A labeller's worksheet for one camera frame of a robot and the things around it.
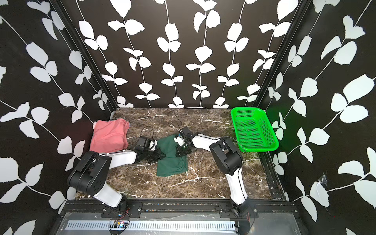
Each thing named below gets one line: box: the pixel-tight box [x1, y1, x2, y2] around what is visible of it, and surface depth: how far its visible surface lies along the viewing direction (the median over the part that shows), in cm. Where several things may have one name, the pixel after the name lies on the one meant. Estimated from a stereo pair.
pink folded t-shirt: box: [89, 118, 131, 154], surface depth 100 cm
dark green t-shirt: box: [156, 133, 189, 177], surface depth 89 cm
